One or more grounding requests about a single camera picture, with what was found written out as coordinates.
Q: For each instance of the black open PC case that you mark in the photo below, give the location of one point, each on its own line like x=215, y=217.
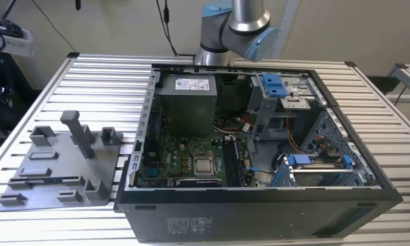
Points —
x=245, y=217

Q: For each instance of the narrow blue bay clip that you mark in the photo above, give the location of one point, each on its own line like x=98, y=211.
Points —
x=347, y=162

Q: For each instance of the grey power supply unit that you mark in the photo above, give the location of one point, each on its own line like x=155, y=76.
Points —
x=187, y=112

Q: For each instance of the grey metal drive cage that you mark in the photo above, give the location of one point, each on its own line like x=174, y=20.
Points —
x=262, y=110

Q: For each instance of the blue drive carrier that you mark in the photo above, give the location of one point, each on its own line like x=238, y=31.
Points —
x=271, y=84

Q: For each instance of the grey plastic parts rack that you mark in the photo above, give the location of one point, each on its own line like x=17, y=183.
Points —
x=43, y=196

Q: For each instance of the blue disk bay latch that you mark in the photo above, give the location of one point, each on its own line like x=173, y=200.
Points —
x=298, y=160

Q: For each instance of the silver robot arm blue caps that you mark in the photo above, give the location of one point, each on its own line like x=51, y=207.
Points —
x=249, y=23

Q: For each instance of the black labelled plastic cover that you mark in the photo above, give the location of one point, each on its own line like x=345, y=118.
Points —
x=198, y=182

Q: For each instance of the black table corner cap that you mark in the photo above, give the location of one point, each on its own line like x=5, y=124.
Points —
x=350, y=64
x=73, y=54
x=400, y=65

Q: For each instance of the large black box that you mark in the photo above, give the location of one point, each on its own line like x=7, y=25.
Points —
x=23, y=102

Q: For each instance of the silver CPU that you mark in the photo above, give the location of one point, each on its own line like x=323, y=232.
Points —
x=203, y=166

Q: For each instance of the blue-grey metal disk bay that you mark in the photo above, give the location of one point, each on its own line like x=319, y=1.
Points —
x=283, y=176

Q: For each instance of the black slanted post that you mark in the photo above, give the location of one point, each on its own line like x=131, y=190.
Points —
x=19, y=74

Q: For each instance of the green motherboard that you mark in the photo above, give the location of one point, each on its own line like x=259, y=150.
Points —
x=177, y=153

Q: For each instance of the small black hanging object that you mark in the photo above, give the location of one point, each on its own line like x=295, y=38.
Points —
x=77, y=5

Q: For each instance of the black rear case fan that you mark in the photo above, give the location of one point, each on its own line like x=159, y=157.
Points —
x=154, y=133

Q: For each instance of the small black box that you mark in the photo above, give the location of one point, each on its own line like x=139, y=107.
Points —
x=382, y=84

